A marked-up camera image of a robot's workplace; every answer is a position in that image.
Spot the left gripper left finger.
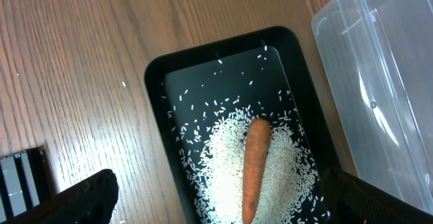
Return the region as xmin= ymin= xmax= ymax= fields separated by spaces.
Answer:
xmin=5 ymin=169 xmax=118 ymax=224

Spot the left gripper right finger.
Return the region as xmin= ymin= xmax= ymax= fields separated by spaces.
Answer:
xmin=321 ymin=169 xmax=432 ymax=224

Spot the pile of white rice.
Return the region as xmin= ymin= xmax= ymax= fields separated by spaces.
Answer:
xmin=196 ymin=112 xmax=330 ymax=223

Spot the orange carrot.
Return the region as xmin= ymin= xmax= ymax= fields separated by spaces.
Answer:
xmin=242 ymin=118 xmax=271 ymax=224

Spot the black waste tray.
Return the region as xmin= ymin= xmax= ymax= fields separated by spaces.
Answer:
xmin=144 ymin=26 xmax=340 ymax=223

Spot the clear plastic bin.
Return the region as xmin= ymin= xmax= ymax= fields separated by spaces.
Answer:
xmin=311 ymin=0 xmax=432 ymax=213

